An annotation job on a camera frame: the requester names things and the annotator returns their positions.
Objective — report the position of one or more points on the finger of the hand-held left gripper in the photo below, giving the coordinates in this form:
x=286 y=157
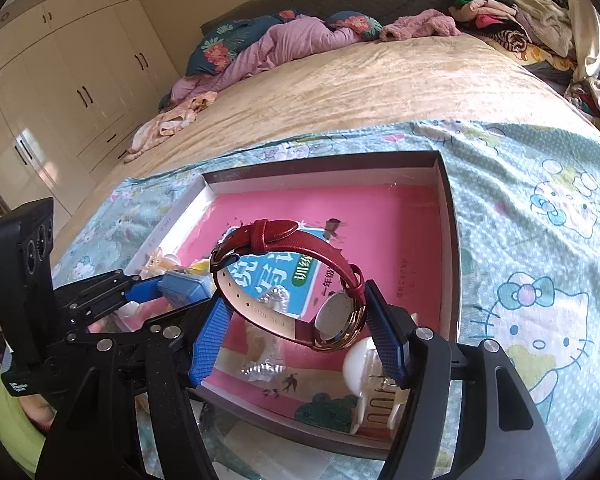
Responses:
x=145 y=287
x=100 y=321

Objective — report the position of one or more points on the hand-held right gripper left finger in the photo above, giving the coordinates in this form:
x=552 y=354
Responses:
x=212 y=340

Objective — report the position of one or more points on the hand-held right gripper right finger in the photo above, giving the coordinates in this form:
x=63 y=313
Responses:
x=385 y=335

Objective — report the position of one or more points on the clear hair claw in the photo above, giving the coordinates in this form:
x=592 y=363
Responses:
x=155 y=262

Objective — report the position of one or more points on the small blue box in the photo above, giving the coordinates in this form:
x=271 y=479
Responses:
x=185 y=290

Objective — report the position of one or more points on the clear plastic jewelry bag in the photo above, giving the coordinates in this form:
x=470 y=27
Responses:
x=265 y=355

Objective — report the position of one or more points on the cream hair claw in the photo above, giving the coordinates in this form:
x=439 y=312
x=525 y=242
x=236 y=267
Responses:
x=370 y=410

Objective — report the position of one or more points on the grey shallow cardboard box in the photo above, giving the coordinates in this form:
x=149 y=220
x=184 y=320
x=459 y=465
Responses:
x=452 y=260

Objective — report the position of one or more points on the pink book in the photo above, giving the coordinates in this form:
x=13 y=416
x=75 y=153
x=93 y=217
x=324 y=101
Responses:
x=405 y=240

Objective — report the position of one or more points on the yellow-green garment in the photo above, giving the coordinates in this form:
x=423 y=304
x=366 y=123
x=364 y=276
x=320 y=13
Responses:
x=5 y=420

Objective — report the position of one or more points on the pale pink clothes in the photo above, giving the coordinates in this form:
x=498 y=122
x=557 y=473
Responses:
x=165 y=125

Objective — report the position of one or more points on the cartoon cat printed blanket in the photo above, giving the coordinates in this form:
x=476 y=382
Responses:
x=530 y=235

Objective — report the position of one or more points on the cream wardrobe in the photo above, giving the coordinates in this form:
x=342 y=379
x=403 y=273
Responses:
x=55 y=85

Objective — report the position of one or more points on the beige bedspread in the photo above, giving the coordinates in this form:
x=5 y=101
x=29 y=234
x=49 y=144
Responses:
x=380 y=100

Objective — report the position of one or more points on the large floral pillow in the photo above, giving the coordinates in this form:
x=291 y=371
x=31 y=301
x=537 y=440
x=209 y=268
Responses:
x=225 y=45

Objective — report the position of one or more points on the purple quilt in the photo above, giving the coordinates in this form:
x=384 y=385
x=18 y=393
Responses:
x=280 y=45

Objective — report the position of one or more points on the pink fuzzy garment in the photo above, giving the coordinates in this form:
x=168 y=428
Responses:
x=420 y=25

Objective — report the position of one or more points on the small floral pillow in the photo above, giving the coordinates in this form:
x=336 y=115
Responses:
x=355 y=22

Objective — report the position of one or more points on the pile of clothes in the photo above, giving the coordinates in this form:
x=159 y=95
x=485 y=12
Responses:
x=505 y=15

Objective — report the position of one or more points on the cream curtain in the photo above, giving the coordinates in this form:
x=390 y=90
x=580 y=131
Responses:
x=587 y=35

